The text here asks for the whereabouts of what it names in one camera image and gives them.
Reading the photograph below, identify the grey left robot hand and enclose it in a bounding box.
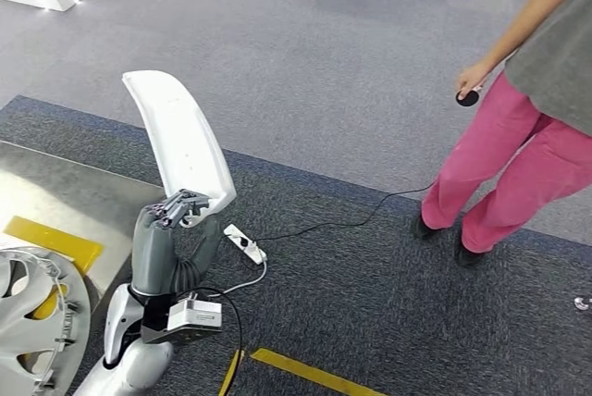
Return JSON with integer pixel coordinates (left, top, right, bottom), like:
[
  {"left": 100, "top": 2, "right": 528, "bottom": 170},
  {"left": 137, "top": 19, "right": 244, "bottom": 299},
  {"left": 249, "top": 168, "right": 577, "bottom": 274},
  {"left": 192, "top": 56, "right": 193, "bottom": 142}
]
[{"left": 130, "top": 189, "right": 222, "bottom": 296}]

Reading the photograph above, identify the grey wheel hubcap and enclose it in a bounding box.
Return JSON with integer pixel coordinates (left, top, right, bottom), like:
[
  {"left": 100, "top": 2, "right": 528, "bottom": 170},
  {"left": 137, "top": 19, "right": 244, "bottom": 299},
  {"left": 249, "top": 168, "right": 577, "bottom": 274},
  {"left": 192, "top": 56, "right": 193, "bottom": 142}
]
[{"left": 0, "top": 245, "right": 92, "bottom": 396}]

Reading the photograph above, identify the stainless steel workbench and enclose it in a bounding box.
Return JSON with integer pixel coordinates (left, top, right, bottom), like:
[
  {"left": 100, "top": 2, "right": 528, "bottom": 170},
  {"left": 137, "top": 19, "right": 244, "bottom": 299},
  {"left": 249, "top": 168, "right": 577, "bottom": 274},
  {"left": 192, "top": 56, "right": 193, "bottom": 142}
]
[{"left": 0, "top": 140, "right": 166, "bottom": 345}]

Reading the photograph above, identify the yellow tape on workbench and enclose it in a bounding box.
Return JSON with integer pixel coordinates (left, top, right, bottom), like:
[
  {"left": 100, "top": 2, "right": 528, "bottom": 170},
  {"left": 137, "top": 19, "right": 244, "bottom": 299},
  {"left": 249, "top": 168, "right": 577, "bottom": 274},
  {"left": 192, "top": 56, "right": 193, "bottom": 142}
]
[{"left": 4, "top": 215, "right": 103, "bottom": 321}]

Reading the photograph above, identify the black power cable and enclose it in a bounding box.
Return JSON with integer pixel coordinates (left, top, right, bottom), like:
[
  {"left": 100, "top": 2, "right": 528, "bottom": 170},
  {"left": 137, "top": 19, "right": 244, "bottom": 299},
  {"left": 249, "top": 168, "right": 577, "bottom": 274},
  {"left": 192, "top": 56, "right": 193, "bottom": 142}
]
[{"left": 247, "top": 183, "right": 436, "bottom": 246}]

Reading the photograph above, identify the white power cable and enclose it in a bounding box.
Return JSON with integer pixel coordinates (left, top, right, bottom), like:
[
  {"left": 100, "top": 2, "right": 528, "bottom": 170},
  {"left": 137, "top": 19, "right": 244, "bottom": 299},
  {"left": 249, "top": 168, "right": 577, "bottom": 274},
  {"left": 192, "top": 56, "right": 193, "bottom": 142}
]
[{"left": 208, "top": 258, "right": 269, "bottom": 300}]

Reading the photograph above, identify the white car mirror cover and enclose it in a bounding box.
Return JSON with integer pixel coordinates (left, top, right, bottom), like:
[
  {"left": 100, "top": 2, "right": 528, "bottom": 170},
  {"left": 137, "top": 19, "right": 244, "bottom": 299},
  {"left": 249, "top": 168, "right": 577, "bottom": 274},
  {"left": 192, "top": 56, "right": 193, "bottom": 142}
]
[{"left": 121, "top": 69, "right": 238, "bottom": 229}]

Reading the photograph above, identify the white power strip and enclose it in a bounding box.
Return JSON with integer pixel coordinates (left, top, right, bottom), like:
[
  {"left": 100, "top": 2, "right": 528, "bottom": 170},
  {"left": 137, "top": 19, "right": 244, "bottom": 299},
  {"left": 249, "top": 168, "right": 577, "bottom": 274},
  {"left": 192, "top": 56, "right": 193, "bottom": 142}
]
[{"left": 222, "top": 223, "right": 268, "bottom": 266}]

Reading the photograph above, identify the person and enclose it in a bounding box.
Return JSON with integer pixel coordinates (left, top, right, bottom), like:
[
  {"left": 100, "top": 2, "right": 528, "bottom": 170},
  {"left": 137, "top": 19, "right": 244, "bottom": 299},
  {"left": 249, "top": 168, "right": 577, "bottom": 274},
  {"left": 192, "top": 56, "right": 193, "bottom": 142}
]
[{"left": 410, "top": 0, "right": 592, "bottom": 268}]

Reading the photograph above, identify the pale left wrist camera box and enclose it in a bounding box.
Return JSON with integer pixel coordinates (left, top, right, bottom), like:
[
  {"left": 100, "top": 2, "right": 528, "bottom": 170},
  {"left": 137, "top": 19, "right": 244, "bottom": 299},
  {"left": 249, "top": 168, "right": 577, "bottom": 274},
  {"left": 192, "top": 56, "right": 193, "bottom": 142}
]
[{"left": 140, "top": 296, "right": 222, "bottom": 345}]

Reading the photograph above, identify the black camera cable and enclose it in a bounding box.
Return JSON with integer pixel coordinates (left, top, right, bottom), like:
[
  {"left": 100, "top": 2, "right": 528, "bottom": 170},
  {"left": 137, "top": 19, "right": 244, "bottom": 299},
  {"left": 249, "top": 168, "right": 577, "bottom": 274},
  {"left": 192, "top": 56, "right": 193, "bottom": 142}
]
[{"left": 184, "top": 285, "right": 244, "bottom": 396}]

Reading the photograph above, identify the black round disc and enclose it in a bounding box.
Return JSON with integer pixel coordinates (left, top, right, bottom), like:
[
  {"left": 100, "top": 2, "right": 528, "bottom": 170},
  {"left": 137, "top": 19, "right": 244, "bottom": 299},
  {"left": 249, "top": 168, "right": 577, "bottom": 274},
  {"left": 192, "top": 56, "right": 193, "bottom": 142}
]
[{"left": 456, "top": 89, "right": 482, "bottom": 109}]

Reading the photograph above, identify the person's hand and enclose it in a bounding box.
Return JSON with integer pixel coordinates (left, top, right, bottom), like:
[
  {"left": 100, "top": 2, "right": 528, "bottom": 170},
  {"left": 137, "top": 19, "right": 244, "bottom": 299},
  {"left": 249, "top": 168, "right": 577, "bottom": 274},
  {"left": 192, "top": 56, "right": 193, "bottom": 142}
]
[{"left": 456, "top": 58, "right": 492, "bottom": 100}]

